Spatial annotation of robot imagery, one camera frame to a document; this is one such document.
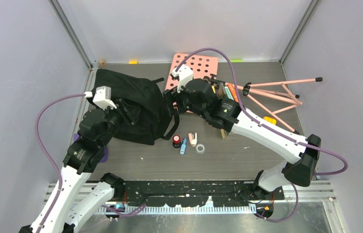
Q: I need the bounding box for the pink small stapler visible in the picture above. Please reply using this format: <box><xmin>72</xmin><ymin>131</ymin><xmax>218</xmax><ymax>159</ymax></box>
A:
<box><xmin>188</xmin><ymin>133</ymin><xmax>197</xmax><ymax>147</ymax></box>

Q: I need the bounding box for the toy block car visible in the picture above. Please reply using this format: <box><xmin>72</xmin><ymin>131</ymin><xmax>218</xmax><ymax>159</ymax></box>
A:
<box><xmin>263</xmin><ymin>116</ymin><xmax>277</xmax><ymax>125</ymax></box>

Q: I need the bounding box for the pink perforated music stand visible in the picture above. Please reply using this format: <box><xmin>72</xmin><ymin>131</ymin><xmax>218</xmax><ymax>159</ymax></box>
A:
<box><xmin>164</xmin><ymin>53</ymin><xmax>324</xmax><ymax>135</ymax></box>

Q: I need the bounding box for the orange treehouse book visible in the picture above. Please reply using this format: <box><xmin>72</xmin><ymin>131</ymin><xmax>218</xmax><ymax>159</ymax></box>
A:
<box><xmin>227</xmin><ymin>83</ymin><xmax>238</xmax><ymax>102</ymax></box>

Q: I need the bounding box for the dark green book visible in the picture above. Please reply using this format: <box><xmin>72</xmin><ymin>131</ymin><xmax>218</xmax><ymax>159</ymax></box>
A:
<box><xmin>217</xmin><ymin>83</ymin><xmax>229</xmax><ymax>99</ymax></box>

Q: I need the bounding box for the green tape marker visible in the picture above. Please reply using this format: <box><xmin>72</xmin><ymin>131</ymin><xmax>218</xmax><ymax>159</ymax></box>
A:
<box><xmin>230</xmin><ymin>59</ymin><xmax>243</xmax><ymax>63</ymax></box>

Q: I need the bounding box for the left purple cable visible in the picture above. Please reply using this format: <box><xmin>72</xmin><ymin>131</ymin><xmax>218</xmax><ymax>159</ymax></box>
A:
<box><xmin>35</xmin><ymin>93</ymin><xmax>87</xmax><ymax>233</ymax></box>

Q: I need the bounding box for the purple ball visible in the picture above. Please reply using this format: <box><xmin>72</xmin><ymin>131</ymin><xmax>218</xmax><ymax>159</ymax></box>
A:
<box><xmin>73</xmin><ymin>133</ymin><xmax>108</xmax><ymax>163</ymax></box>

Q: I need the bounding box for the clear tape roll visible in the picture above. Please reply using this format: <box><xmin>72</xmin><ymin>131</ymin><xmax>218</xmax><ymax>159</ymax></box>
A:
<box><xmin>195</xmin><ymin>144</ymin><xmax>205</xmax><ymax>154</ymax></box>

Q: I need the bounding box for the blue small clip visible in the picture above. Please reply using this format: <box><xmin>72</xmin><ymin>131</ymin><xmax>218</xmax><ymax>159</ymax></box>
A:
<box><xmin>179</xmin><ymin>137</ymin><xmax>187</xmax><ymax>155</ymax></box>

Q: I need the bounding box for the black student backpack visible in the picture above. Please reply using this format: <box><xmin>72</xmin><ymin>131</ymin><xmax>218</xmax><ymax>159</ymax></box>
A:
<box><xmin>94</xmin><ymin>69</ymin><xmax>179</xmax><ymax>145</ymax></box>

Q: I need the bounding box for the red black stamp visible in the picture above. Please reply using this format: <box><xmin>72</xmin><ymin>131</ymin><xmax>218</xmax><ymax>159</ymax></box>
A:
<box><xmin>173</xmin><ymin>135</ymin><xmax>182</xmax><ymax>149</ymax></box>

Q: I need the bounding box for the teal spine book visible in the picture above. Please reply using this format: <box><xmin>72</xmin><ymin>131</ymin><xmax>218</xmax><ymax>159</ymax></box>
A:
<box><xmin>224</xmin><ymin>85</ymin><xmax>235</xmax><ymax>100</ymax></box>

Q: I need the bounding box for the yellow book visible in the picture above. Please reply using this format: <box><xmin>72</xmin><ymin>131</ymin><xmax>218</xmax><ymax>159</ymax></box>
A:
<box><xmin>212</xmin><ymin>86</ymin><xmax>226</xmax><ymax>139</ymax></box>

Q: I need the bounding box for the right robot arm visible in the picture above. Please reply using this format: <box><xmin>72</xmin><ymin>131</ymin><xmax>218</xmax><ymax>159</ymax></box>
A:
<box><xmin>163</xmin><ymin>79</ymin><xmax>321</xmax><ymax>199</ymax></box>

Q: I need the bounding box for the yellow tape marker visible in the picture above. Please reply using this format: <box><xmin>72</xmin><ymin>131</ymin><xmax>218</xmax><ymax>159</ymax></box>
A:
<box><xmin>128</xmin><ymin>60</ymin><xmax>138</xmax><ymax>65</ymax></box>

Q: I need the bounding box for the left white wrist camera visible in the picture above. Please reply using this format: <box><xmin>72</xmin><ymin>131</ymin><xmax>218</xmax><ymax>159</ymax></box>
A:
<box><xmin>84</xmin><ymin>86</ymin><xmax>117</xmax><ymax>110</ymax></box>

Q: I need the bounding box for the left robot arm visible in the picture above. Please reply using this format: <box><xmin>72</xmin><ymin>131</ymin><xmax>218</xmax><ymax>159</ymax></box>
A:
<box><xmin>20</xmin><ymin>99</ymin><xmax>132</xmax><ymax>233</ymax></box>

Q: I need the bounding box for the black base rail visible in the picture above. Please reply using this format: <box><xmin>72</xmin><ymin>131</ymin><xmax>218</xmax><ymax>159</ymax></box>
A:
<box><xmin>117</xmin><ymin>180</ymin><xmax>285</xmax><ymax>208</ymax></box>

